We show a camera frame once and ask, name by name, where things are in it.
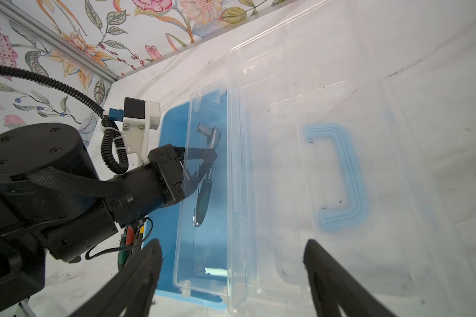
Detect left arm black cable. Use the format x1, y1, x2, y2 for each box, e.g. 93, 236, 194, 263
0, 64, 130, 175

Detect yellow handle pliers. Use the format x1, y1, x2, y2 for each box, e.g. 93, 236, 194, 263
117, 225, 145, 270

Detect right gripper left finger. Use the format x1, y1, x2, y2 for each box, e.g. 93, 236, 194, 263
71, 239, 163, 317

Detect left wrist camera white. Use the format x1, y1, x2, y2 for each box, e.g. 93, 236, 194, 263
104, 97, 161, 166

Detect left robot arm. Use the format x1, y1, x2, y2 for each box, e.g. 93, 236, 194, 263
0, 123, 217, 312

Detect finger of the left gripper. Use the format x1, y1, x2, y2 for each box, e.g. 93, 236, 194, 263
174, 147, 218, 174
182, 166, 206, 198

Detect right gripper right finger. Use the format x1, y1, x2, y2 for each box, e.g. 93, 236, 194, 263
303, 239, 393, 316

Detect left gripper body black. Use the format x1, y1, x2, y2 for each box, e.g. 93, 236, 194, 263
105, 144, 185, 228

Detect blue transparent plastic toolbox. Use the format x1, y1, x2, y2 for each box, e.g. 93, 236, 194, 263
140, 1, 476, 316

